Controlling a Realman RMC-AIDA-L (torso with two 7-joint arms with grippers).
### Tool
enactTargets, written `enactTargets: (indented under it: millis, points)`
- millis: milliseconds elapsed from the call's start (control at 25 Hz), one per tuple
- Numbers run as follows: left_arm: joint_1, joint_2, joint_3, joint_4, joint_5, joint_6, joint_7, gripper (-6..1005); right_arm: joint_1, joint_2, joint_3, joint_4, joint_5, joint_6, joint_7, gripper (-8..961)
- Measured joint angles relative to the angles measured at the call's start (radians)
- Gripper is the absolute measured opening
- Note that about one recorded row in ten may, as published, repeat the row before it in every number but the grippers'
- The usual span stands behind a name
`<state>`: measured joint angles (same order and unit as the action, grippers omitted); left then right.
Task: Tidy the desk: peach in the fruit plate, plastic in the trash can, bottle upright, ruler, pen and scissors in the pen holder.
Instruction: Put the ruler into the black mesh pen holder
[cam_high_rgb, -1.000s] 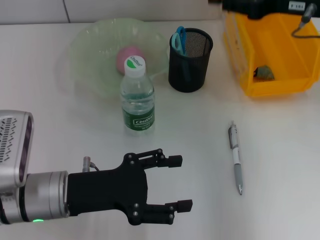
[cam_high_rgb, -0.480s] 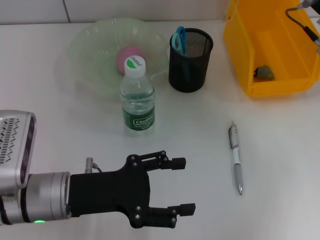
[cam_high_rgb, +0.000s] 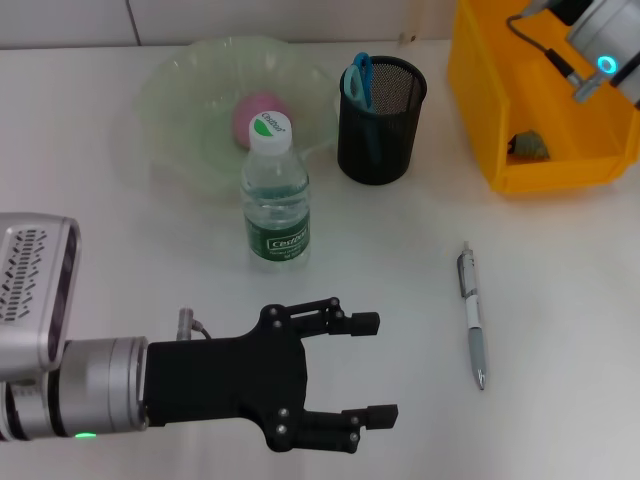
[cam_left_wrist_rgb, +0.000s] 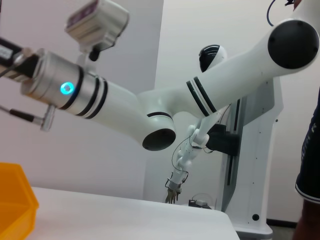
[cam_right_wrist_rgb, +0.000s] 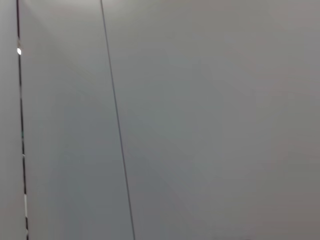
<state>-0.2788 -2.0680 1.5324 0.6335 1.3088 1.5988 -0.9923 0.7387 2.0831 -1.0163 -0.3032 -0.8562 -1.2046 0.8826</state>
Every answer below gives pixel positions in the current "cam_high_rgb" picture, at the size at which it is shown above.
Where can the clear green-label water bottle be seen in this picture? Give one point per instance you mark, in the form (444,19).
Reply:
(277,240)

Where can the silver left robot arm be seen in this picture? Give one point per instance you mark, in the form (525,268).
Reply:
(100,385)

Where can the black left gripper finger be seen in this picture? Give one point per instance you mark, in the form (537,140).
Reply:
(382,414)

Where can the silver ballpoint pen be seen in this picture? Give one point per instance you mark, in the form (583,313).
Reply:
(475,340)

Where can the pink peach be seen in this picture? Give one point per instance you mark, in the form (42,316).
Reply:
(242,120)

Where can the yellow plastic bin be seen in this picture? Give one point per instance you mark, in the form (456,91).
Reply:
(550,125)

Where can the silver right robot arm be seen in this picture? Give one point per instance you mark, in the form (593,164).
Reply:
(605,35)

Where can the black mesh pen holder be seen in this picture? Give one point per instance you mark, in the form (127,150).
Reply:
(390,150)

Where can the green plastic wrapper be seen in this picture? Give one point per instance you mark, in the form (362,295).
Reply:
(530,146)

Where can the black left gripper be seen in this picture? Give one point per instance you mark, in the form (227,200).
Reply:
(225,380)

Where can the blue plastic scissors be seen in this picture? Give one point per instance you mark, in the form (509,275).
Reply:
(367,102)

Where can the green glass fruit plate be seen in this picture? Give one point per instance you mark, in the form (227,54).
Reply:
(190,125)

